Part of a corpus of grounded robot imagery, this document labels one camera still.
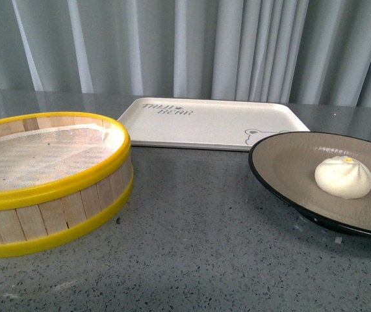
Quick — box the tan plate with black rim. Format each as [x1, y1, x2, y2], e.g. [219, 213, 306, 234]
[248, 132, 371, 235]

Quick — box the white steamed bun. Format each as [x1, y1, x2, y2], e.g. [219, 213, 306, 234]
[314, 156, 371, 199]

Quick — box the cream bear-print tray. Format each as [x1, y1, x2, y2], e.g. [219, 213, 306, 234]
[118, 97, 308, 151]

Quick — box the yellow-rimmed bamboo steamer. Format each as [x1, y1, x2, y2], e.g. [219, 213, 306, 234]
[0, 112, 134, 257]

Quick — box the white steamer liner mat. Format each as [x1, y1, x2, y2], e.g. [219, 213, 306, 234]
[0, 123, 124, 191]

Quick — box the grey pleated curtain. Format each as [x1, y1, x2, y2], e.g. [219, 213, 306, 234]
[0, 1, 371, 107]

